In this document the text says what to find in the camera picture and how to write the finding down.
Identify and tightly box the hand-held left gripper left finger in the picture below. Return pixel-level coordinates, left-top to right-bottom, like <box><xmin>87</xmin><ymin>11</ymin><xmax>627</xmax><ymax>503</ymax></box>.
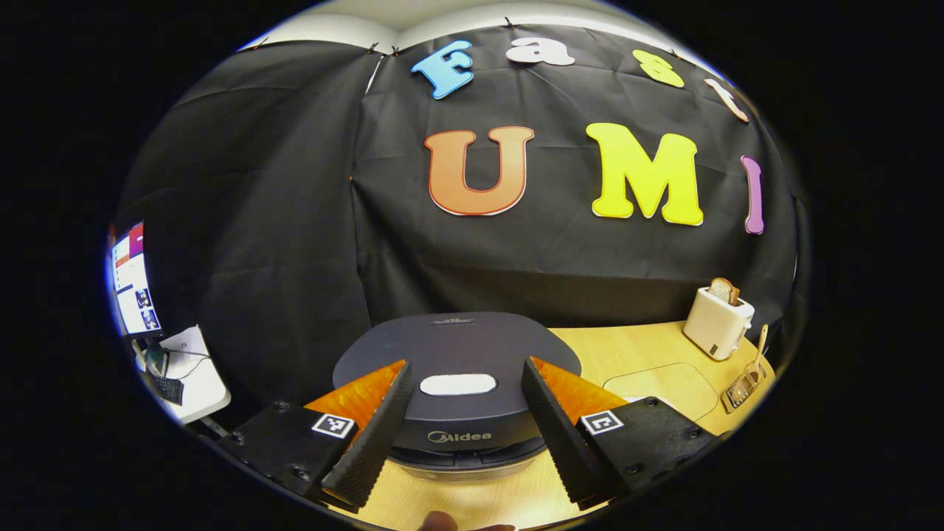
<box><xmin>218</xmin><ymin>359</ymin><xmax>415</xmax><ymax>515</ymax></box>

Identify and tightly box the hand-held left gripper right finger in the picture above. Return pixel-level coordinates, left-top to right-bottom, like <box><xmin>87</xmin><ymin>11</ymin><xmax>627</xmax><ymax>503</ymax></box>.
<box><xmin>521</xmin><ymin>356</ymin><xmax>720</xmax><ymax>511</ymax></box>

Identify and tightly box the black and silver rice cooker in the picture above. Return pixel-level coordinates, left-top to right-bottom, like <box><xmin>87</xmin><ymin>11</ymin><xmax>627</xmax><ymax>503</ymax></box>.
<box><xmin>332</xmin><ymin>311</ymin><xmax>583</xmax><ymax>484</ymax></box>

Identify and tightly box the wooden spoon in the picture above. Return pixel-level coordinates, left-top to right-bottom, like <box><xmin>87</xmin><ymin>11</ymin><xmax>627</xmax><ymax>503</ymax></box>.
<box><xmin>746</xmin><ymin>324</ymin><xmax>769</xmax><ymax>378</ymax></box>

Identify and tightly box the clear plastic container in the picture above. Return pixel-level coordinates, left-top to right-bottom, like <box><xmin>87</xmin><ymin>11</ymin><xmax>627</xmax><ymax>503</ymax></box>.
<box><xmin>603</xmin><ymin>361</ymin><xmax>720</xmax><ymax>425</ymax></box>

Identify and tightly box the white side table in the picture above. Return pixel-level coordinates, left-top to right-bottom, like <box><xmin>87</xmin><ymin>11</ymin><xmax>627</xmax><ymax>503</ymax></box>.
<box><xmin>140</xmin><ymin>324</ymin><xmax>232</xmax><ymax>437</ymax></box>

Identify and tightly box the white toaster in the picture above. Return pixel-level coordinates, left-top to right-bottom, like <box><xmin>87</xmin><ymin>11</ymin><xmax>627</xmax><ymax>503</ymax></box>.
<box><xmin>682</xmin><ymin>286</ymin><xmax>755</xmax><ymax>361</ymax></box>

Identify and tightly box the black keyboard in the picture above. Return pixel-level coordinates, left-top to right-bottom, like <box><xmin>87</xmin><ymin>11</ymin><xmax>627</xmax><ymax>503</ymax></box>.
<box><xmin>146</xmin><ymin>372</ymin><xmax>185</xmax><ymax>406</ymax></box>

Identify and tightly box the computer monitor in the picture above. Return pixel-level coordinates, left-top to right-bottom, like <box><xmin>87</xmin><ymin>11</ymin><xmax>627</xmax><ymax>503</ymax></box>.
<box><xmin>109</xmin><ymin>221</ymin><xmax>163</xmax><ymax>336</ymax></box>

